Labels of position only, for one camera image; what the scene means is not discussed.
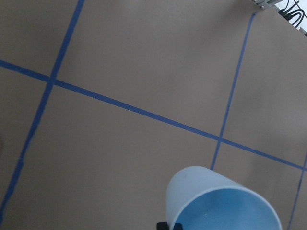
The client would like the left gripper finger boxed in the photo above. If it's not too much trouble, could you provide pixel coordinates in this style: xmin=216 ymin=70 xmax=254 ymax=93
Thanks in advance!
xmin=156 ymin=222 xmax=182 ymax=230

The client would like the blue plastic cup front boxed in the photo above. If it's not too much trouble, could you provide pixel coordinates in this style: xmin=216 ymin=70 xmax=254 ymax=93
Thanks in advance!
xmin=166 ymin=166 xmax=282 ymax=230

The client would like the grey aluminium frame post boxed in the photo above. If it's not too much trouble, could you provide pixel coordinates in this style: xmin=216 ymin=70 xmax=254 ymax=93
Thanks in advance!
xmin=251 ymin=0 xmax=283 ymax=10

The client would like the black cable bundle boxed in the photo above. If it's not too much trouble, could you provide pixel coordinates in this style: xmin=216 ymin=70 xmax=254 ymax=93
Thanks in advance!
xmin=275 ymin=0 xmax=307 ymax=27

